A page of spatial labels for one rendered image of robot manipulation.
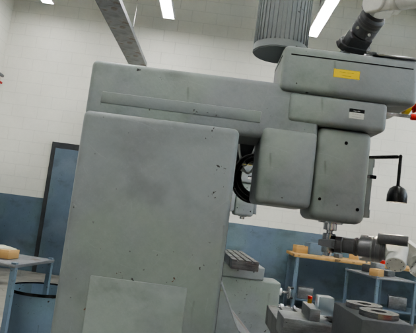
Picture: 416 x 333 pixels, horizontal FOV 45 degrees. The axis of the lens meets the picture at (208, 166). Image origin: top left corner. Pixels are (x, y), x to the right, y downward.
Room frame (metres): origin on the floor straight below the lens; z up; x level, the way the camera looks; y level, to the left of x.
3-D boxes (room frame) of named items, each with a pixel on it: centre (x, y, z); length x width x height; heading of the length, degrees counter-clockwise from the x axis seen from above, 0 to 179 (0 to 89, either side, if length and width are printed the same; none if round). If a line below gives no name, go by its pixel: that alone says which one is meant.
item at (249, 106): (1.79, 0.04, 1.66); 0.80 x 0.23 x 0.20; 89
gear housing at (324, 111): (1.79, -0.42, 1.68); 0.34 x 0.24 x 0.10; 89
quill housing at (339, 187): (1.79, -0.45, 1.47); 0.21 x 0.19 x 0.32; 179
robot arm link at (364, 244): (1.75, -0.54, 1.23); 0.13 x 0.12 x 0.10; 154
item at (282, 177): (1.79, -0.26, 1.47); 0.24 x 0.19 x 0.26; 179
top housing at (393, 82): (1.79, -0.44, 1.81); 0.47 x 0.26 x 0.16; 89
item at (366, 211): (1.78, -0.57, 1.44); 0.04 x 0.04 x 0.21; 89
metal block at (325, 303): (1.76, -0.46, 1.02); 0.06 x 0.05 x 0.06; 179
